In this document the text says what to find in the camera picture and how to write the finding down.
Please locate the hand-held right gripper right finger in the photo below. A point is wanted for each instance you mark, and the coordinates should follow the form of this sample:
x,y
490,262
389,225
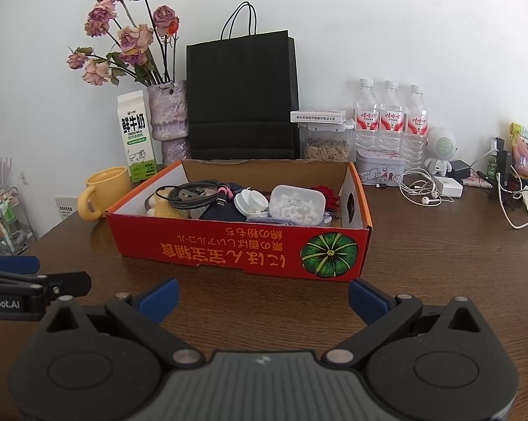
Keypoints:
x,y
369,300

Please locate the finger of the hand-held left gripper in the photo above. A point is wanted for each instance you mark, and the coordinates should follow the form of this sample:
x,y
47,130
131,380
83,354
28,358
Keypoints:
x,y
68,284
16,264

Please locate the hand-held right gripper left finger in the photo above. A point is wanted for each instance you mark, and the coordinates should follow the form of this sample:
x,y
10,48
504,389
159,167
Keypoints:
x,y
163,298

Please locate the red cardboard box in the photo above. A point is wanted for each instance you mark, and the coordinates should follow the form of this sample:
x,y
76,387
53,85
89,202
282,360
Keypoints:
x,y
202,250

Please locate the yellow white plush toy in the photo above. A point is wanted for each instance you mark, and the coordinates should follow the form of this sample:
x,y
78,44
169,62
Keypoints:
x,y
167,210

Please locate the dark navy pouch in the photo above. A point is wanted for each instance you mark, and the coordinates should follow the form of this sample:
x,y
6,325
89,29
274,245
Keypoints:
x,y
222,212

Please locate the red fabric flower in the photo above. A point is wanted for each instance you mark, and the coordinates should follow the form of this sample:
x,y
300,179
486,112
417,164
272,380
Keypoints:
x,y
327,195

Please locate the white translucent plastic box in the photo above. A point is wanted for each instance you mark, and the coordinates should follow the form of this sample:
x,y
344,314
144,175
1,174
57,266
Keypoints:
x,y
296,204

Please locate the purple linen pouch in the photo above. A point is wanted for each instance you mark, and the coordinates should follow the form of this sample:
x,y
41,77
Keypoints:
x,y
259,218

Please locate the white round lid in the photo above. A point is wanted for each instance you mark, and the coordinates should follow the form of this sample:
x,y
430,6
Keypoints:
x,y
259,204

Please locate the metal storage rack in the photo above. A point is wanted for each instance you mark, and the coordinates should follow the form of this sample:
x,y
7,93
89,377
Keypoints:
x,y
9,219

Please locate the white vented panel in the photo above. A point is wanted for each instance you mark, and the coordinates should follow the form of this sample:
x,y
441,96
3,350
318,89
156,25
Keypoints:
x,y
66,208

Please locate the pale purple plant decoration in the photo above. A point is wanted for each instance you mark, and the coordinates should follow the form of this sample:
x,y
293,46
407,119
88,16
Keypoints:
x,y
0,166

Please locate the yellow mug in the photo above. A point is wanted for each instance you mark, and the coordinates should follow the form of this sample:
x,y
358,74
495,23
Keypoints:
x,y
110,188

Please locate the white printed tin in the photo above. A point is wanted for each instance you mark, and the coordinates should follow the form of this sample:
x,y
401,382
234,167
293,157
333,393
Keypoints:
x,y
380,169

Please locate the white charger block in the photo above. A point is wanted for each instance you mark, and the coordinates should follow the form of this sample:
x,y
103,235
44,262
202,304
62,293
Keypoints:
x,y
449,187

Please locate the clear seed container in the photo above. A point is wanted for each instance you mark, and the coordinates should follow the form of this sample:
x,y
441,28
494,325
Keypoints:
x,y
325,149

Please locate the black power adapter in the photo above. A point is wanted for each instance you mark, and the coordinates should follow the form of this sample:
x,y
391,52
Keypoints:
x,y
459,169

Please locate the pink flat case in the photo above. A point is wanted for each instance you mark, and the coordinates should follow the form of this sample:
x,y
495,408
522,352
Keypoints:
x,y
476,180

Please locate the white green milk carton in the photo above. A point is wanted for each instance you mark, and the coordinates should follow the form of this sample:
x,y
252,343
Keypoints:
x,y
134,136

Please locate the white robot speaker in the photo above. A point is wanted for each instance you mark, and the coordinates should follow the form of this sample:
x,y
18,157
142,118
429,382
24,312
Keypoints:
x,y
441,144

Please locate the small green bottle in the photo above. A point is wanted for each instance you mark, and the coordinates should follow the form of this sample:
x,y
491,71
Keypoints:
x,y
491,164

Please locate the purple textured vase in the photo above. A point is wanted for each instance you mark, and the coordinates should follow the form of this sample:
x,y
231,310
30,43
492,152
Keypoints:
x,y
169,109

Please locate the white flat box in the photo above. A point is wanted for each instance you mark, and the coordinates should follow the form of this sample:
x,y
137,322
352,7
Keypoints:
x,y
318,116

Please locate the black upright device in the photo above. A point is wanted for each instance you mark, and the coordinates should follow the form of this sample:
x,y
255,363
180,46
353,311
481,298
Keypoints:
x,y
503,162

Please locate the yellow snack packet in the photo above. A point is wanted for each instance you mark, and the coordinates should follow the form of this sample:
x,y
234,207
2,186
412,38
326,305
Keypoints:
x,y
527,153

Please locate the black paper bag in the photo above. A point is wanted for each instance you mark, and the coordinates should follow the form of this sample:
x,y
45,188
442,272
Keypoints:
x,y
242,96

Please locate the dried pink roses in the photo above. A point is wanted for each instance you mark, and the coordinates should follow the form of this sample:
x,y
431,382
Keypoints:
x,y
132,37

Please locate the white wall socket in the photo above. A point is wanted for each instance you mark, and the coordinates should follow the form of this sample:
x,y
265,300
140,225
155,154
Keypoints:
x,y
25,177

